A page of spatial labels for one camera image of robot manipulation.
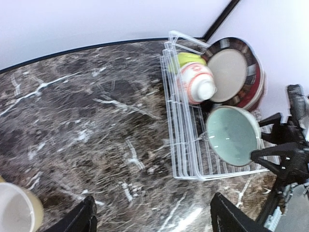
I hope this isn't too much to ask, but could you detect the lime green bowl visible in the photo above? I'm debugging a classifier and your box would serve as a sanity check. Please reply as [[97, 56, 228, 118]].
[[168, 52, 206, 73]]

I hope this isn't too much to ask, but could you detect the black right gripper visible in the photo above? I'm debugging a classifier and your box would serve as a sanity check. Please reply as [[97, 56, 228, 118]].
[[251, 113, 309, 184]]

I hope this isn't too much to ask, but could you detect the light teal ceramic bowl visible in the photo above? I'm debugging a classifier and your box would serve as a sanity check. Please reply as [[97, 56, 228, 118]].
[[205, 106, 262, 167]]

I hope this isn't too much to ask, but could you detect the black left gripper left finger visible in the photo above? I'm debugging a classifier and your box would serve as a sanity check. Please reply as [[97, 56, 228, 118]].
[[45, 196, 97, 232]]

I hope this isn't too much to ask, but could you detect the white wire dish rack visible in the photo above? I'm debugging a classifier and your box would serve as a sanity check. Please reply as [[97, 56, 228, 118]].
[[160, 30, 266, 181]]

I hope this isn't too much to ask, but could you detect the dark red plate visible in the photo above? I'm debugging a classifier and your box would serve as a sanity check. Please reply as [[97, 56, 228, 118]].
[[236, 60, 265, 112]]

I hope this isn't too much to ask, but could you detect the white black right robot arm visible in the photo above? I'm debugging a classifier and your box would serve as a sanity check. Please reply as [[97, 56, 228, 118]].
[[251, 113, 309, 229]]

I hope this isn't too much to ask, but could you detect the white red patterned bowl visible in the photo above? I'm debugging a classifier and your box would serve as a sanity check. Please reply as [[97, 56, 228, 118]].
[[176, 62, 217, 105]]

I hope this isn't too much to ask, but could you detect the black right frame post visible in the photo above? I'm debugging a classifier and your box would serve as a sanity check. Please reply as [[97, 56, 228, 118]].
[[203, 0, 240, 41]]

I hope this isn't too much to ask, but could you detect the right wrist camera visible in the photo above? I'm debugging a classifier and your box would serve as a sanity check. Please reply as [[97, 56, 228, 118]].
[[286, 85, 309, 142]]

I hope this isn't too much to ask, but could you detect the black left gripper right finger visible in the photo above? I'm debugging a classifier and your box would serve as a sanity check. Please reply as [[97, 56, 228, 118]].
[[210, 192, 270, 232]]

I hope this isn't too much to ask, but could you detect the cream patterned ceramic mug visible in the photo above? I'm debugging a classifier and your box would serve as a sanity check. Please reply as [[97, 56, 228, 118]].
[[0, 182, 43, 232]]

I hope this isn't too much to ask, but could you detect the black striped rim plate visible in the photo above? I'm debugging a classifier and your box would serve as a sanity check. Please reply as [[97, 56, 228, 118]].
[[201, 37, 257, 106]]

